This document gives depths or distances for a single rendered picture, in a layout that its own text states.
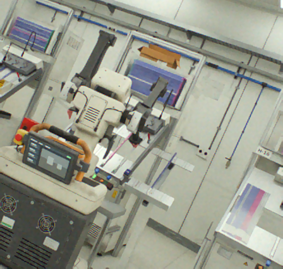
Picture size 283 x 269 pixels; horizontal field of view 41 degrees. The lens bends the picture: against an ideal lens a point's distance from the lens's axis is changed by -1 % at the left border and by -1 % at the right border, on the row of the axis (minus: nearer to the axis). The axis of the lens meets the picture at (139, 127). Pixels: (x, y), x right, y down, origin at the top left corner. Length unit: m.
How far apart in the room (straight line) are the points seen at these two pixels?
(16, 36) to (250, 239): 2.96
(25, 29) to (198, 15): 2.18
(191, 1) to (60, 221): 3.88
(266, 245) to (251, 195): 0.40
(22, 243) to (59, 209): 0.24
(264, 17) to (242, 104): 1.08
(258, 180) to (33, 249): 1.79
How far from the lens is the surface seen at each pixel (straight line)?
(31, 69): 3.90
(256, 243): 2.71
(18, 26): 4.24
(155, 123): 3.17
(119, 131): 3.19
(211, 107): 4.72
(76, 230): 1.85
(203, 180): 4.67
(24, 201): 1.91
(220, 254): 3.01
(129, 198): 3.17
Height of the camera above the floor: 1.22
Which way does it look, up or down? 2 degrees down
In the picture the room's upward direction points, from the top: 24 degrees clockwise
